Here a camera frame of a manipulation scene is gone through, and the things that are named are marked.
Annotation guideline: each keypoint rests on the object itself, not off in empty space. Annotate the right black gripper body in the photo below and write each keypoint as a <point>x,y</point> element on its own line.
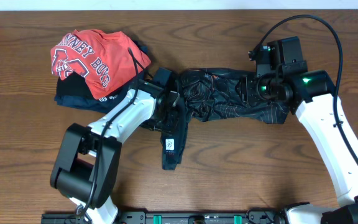
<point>260,89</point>

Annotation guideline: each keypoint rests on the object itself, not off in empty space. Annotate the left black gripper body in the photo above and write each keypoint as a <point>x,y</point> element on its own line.
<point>171,115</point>

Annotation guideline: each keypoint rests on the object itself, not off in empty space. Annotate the black orange-lined jersey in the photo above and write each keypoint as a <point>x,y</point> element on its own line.
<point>209,94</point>

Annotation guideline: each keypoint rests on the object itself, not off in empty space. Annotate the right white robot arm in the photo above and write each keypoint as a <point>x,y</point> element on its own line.
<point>310,97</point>

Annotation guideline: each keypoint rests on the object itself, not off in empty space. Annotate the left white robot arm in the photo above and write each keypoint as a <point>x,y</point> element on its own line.
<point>86,167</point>

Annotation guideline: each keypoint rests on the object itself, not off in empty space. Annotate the navy folded shirt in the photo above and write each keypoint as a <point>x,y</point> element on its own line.
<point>102,105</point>

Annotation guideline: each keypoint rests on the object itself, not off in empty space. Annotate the orange printed t-shirt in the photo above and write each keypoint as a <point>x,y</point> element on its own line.
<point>105,61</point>

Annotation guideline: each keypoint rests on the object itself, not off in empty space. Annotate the black folded shirt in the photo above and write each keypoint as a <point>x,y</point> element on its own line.
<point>73,85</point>

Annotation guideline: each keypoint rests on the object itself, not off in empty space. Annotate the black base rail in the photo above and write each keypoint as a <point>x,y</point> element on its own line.
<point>254,216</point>

